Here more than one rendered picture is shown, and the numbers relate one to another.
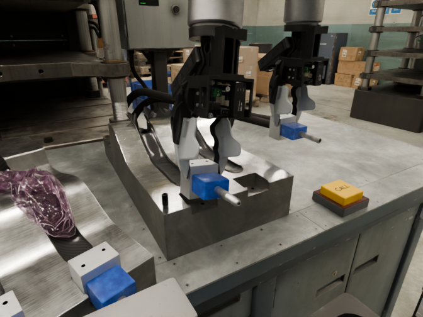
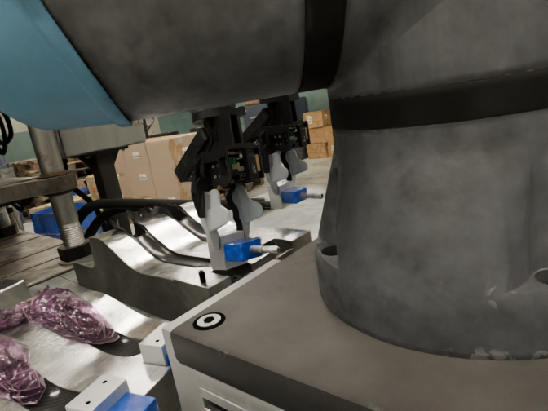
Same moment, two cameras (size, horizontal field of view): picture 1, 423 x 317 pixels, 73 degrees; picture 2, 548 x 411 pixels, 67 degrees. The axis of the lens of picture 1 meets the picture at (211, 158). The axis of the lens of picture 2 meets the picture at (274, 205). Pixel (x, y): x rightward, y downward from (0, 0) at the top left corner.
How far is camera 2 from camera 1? 0.26 m
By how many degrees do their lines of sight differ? 19
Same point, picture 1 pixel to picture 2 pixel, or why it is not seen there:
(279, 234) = not seen: hidden behind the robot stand
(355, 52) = (321, 116)
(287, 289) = not seen: hidden behind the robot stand
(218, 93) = (234, 161)
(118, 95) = (68, 215)
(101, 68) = (41, 186)
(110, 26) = (45, 134)
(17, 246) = (66, 361)
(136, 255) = not seen: hidden behind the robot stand
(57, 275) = (127, 366)
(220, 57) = (230, 131)
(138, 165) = (148, 267)
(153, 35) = (94, 135)
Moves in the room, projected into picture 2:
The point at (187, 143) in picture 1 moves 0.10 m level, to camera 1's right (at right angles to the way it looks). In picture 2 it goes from (214, 213) to (276, 198)
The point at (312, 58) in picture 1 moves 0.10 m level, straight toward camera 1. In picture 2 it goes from (293, 122) to (297, 125)
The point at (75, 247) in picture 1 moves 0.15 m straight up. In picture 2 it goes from (125, 348) to (96, 245)
